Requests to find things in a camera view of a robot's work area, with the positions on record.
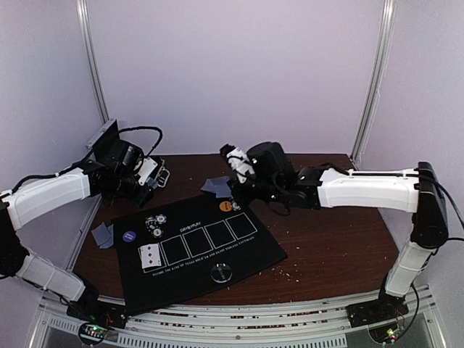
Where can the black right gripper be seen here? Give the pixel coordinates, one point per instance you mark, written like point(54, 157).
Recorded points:
point(241, 187)

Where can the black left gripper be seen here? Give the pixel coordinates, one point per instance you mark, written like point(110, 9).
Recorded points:
point(140, 199)

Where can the poker chip pile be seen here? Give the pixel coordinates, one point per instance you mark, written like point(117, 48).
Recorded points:
point(236, 206)
point(154, 225)

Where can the purple small blind button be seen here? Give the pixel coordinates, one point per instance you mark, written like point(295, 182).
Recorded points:
point(129, 236)

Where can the orange big blind button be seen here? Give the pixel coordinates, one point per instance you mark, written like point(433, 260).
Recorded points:
point(226, 206)

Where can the three of diamonds card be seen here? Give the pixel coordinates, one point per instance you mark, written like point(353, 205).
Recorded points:
point(150, 256)

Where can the black dealer button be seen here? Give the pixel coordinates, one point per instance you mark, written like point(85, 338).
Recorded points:
point(221, 273)

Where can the grey playing card deck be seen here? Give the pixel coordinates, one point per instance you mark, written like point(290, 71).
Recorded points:
point(151, 182)

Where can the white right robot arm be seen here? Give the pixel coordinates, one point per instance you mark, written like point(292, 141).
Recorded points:
point(414, 191)

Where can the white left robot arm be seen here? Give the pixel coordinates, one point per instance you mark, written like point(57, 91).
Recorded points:
point(37, 218)

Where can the aluminium poker chip case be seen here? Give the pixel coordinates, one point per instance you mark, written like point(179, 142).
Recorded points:
point(149, 166)

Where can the black poker play mat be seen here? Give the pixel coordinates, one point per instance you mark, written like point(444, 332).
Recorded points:
point(196, 236)

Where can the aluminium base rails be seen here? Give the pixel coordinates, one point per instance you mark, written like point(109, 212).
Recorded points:
point(317, 323)

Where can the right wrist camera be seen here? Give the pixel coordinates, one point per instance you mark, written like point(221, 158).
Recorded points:
point(268, 158)

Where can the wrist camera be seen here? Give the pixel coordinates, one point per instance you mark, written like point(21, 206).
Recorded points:
point(123, 157)
point(268, 158)

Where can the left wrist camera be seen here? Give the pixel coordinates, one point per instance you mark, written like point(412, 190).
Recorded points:
point(123, 157)

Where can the right aluminium frame post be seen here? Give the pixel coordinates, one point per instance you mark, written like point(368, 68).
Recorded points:
point(373, 94)

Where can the aluminium frame post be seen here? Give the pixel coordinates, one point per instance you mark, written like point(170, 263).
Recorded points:
point(85, 28)
point(373, 94)

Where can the left aluminium frame post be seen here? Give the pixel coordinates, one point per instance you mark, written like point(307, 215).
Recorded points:
point(85, 28)

